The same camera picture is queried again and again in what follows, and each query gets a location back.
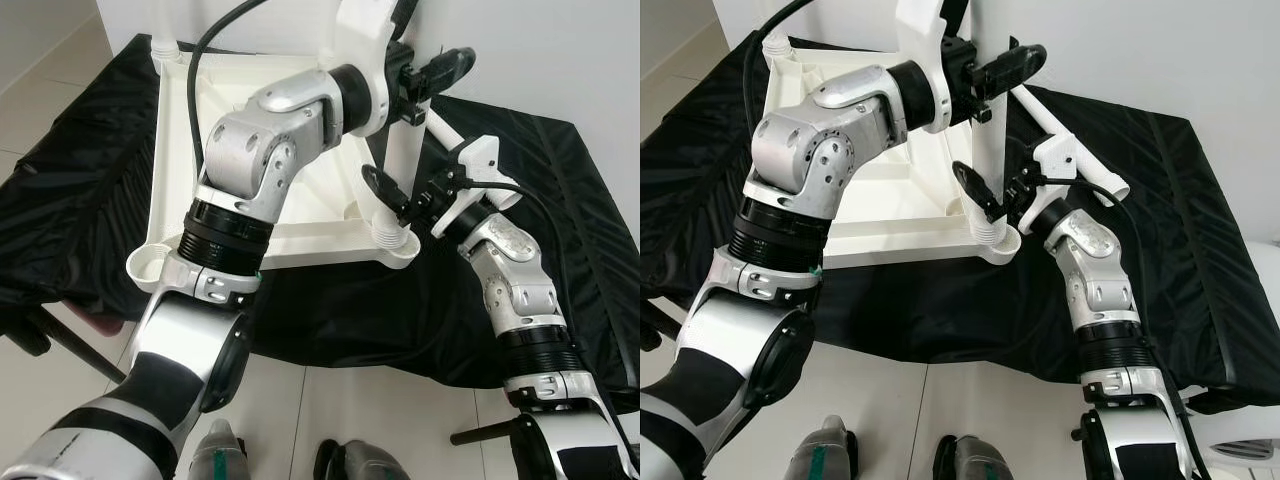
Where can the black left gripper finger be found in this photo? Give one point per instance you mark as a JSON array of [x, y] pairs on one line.
[[1015, 65], [448, 68]]

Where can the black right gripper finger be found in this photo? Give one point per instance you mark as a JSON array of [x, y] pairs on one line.
[[975, 187], [385, 190]]

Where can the white plastic children table top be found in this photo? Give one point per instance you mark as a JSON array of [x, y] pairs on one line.
[[900, 225], [170, 150]]

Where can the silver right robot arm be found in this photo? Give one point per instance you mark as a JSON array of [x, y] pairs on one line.
[[1095, 270], [510, 270]]

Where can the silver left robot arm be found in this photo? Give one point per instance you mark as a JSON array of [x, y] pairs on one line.
[[250, 150], [810, 150]]

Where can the black cloth table cover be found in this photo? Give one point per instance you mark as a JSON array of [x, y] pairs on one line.
[[80, 200], [1180, 250]]

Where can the black metal table leg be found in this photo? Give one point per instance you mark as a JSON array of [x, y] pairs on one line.
[[658, 325], [75, 345], [1080, 434], [485, 433]]

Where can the grey left robot leg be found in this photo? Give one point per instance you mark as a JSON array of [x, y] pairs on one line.
[[825, 455], [215, 455]]

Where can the white dome-shaped appliance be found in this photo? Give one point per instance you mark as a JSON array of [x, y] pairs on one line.
[[1245, 440]]

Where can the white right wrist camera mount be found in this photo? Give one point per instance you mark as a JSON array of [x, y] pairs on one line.
[[1057, 155], [478, 160]]

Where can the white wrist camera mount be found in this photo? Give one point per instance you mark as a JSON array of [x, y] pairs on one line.
[[920, 40], [1057, 155], [478, 160], [365, 40]]

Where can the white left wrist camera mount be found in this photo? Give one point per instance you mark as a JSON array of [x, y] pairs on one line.
[[920, 40], [365, 40]]

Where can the pink table frame corner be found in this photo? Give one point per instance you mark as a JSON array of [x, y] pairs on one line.
[[102, 323]]

